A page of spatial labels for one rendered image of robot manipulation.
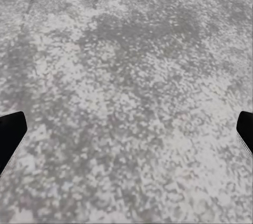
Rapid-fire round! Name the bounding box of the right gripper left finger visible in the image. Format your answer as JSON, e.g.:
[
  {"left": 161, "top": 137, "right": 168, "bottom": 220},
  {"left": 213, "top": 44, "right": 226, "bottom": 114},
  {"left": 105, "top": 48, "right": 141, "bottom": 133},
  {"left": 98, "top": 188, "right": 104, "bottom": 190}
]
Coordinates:
[{"left": 0, "top": 111, "right": 27, "bottom": 174}]

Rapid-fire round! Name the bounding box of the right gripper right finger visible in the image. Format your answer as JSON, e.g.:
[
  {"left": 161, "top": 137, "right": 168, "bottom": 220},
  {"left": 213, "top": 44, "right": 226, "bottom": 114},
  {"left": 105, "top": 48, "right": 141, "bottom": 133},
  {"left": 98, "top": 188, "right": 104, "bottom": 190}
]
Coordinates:
[{"left": 236, "top": 111, "right": 253, "bottom": 153}]

